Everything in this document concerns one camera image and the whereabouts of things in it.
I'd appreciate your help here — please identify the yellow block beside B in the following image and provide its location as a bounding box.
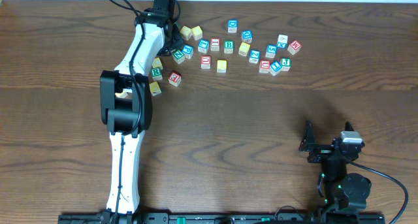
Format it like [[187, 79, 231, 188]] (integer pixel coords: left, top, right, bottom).
[[238, 42, 251, 57]]

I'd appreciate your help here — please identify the blue P block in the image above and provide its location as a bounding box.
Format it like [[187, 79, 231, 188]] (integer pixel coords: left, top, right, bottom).
[[182, 44, 194, 59]]

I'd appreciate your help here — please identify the yellow block top left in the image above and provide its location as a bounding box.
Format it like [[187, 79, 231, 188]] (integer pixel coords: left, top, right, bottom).
[[180, 25, 192, 40]]

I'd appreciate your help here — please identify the red E block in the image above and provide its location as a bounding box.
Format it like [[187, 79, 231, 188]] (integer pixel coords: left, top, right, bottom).
[[169, 71, 182, 87]]

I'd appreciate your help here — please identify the green N block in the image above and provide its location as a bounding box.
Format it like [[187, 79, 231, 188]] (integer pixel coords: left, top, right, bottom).
[[172, 50, 185, 64]]

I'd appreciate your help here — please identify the green R block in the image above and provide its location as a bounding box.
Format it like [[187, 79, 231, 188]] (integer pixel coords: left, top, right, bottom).
[[151, 68, 163, 81]]

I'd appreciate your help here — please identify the yellow S block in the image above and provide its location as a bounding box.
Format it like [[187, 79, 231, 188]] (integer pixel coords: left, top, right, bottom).
[[217, 59, 227, 73]]

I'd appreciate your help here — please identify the blue D block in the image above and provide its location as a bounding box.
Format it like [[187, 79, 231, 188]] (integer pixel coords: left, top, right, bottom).
[[227, 20, 238, 33]]

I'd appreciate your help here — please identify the blue T block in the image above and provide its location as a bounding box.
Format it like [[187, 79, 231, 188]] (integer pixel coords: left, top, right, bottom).
[[198, 39, 210, 54]]

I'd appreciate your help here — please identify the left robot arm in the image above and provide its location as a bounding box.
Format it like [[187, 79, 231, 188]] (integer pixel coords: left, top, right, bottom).
[[100, 0, 183, 223]]

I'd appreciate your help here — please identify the yellow block lower left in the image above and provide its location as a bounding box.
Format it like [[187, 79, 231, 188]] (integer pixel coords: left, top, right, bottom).
[[115, 92, 128, 99]]

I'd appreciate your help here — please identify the red I block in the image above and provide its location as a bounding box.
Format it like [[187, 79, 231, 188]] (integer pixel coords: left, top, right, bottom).
[[210, 38, 221, 52]]

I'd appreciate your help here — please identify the red U block centre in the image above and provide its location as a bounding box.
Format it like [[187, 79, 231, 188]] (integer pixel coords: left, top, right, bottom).
[[201, 56, 211, 69]]

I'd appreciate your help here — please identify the blue 1 block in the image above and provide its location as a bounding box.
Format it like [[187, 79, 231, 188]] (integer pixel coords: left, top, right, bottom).
[[269, 61, 283, 76]]

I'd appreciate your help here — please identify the red M block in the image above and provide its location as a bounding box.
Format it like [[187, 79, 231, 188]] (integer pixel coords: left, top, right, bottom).
[[287, 40, 302, 55]]

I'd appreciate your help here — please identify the green B block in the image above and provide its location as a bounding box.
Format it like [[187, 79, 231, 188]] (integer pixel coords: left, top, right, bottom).
[[224, 40, 234, 54]]

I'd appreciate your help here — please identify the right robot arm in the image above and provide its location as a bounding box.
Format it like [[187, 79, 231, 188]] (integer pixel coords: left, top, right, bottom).
[[298, 121, 371, 212]]

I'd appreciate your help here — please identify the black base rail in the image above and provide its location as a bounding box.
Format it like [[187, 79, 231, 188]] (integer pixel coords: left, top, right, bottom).
[[57, 212, 386, 224]]

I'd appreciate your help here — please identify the yellow block above R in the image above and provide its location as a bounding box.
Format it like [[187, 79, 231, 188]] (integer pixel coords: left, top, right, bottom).
[[152, 57, 163, 70]]

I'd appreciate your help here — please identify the blue 5 block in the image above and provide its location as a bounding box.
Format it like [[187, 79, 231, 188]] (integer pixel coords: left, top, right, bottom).
[[265, 44, 278, 59]]

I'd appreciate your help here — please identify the yellow block lower centre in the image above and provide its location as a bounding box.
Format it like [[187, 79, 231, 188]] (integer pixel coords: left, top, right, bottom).
[[150, 82, 162, 96]]

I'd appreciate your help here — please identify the blue 2 block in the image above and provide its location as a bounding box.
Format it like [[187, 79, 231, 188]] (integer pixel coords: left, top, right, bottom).
[[249, 50, 261, 64]]

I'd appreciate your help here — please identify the green J block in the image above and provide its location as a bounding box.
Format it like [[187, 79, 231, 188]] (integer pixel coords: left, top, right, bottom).
[[280, 57, 291, 71]]

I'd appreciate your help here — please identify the yellow block top right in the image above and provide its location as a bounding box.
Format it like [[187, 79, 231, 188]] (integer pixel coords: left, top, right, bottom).
[[191, 26, 203, 40]]

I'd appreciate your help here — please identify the blue X block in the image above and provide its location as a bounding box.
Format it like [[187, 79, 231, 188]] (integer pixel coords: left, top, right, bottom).
[[277, 34, 288, 49]]

